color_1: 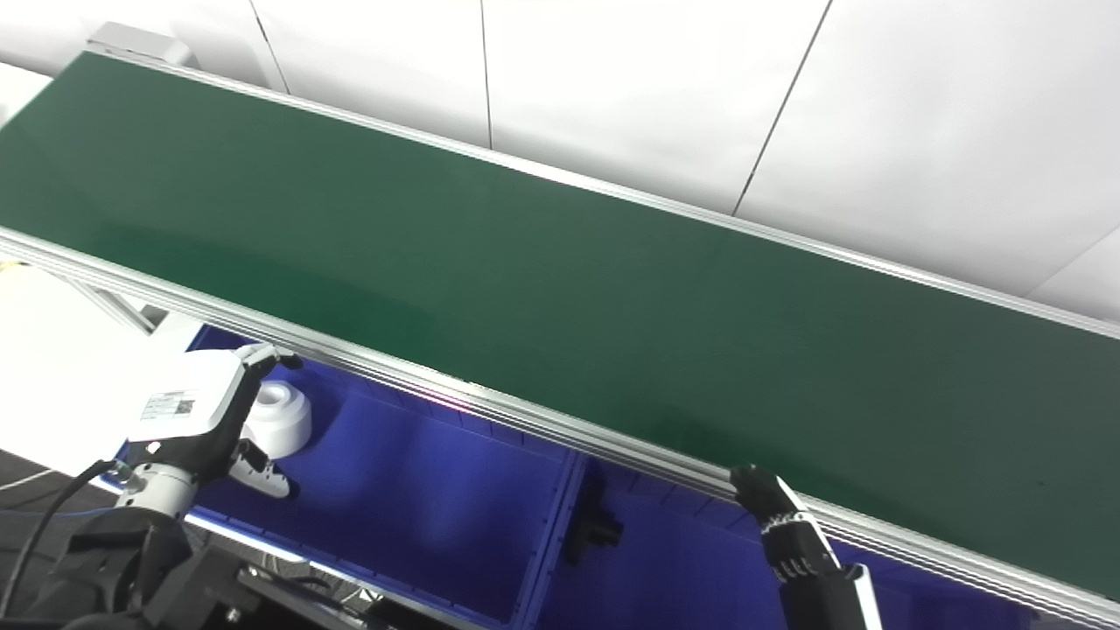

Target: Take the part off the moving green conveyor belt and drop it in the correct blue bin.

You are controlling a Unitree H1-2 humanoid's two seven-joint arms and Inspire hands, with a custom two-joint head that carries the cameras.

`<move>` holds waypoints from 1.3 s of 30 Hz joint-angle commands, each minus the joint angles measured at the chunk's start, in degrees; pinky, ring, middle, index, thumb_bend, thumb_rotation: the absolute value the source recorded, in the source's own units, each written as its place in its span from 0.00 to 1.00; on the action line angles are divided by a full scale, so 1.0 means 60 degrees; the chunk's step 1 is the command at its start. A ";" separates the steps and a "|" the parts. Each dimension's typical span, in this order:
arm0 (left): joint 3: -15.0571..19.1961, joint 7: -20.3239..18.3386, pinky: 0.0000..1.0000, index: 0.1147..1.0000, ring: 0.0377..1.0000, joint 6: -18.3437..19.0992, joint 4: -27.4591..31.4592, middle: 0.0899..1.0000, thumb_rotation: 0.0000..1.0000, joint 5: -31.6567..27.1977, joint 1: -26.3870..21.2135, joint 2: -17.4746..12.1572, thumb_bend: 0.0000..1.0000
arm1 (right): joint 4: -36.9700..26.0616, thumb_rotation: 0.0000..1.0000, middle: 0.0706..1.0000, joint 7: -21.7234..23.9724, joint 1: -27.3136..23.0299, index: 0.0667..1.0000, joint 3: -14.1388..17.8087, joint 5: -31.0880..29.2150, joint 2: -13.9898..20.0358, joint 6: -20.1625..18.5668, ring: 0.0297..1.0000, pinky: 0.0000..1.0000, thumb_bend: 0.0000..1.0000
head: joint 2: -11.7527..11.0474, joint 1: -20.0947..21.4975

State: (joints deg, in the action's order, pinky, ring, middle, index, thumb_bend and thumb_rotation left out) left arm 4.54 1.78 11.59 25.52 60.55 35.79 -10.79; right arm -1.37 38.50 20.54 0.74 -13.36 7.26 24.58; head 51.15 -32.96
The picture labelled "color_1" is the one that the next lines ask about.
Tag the white plastic cylindrical part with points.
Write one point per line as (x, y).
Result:
(284, 420)

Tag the black T-shaped part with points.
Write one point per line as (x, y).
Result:
(591, 525)

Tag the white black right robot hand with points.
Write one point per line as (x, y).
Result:
(805, 560)

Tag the aluminium conveyor leg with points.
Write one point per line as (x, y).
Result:
(118, 308)

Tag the grey conveyor end box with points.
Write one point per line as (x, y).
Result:
(140, 42)

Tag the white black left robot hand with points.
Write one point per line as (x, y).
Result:
(188, 411)

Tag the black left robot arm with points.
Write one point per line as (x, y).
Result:
(122, 560)

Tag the large blue plastic bin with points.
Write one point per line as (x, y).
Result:
(420, 499)
(682, 577)

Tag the green conveyor belt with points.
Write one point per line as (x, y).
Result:
(437, 394)
(560, 289)

